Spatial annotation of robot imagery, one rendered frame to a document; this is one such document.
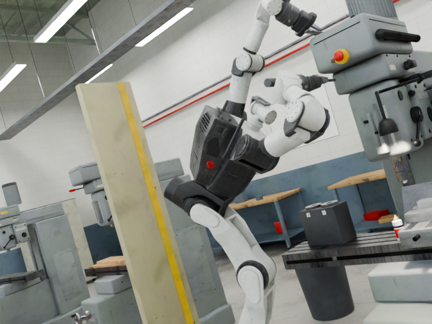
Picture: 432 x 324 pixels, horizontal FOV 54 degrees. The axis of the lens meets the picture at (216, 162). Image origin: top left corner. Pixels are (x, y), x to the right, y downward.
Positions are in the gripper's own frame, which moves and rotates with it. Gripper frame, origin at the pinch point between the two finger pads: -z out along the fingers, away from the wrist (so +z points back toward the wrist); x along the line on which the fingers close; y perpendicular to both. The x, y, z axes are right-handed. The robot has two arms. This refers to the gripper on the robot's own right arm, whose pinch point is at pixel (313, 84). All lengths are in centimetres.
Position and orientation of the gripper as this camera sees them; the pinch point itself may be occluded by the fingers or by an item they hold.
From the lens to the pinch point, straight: 184.6
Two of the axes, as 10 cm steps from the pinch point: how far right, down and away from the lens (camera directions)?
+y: 2.8, 9.6, -0.3
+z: -6.7, 1.7, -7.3
